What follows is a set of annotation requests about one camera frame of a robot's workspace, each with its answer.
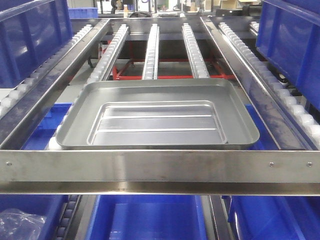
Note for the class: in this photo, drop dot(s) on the blue bin lower middle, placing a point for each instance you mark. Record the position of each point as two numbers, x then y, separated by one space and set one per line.
147 217

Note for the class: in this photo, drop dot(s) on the blue bin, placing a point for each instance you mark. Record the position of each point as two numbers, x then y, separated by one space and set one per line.
31 31
274 217
289 38
147 217
49 206

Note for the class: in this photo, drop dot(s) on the silver ribbed metal tray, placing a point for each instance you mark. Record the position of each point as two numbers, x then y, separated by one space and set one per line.
196 114

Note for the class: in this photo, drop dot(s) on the right steel side rail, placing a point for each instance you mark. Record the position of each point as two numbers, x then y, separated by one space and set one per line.
282 131

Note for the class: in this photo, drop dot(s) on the left steel side rail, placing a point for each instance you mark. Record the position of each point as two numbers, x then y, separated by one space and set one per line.
22 119

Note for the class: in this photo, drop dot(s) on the blue bin upper left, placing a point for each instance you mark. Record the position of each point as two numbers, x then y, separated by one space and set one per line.
31 31

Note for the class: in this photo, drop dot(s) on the steel side rail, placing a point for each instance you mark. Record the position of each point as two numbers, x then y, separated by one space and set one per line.
22 119
282 131

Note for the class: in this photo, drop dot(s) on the lower left roller track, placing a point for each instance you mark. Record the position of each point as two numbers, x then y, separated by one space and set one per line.
67 216

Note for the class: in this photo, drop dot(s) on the far right roller track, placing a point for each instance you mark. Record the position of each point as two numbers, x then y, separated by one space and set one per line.
304 119

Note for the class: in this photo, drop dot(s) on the right inner roller track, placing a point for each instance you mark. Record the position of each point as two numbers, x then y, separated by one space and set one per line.
197 64

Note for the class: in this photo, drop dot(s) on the roller track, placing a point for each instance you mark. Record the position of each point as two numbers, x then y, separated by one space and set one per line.
106 63
67 216
151 61
16 94
304 119
197 64

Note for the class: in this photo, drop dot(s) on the left inner roller track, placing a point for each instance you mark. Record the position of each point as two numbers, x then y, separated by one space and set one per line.
106 63

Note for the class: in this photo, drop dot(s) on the clear plastic bag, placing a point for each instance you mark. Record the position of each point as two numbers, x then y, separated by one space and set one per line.
19 225

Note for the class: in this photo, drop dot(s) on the far left roller track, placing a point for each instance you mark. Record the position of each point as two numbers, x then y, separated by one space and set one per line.
16 94

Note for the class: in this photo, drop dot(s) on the steel front cross rail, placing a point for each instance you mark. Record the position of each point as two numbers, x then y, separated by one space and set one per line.
202 172

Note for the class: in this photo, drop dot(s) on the blue bin lower right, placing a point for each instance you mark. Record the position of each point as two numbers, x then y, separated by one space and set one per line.
274 217

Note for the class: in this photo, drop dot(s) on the blue bin lower left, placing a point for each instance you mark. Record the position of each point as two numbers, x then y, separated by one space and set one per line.
49 206

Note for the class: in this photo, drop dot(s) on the middle roller track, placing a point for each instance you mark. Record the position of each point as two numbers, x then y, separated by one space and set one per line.
151 61

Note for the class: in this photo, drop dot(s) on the blue bin upper right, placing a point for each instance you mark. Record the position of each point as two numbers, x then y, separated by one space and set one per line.
289 38

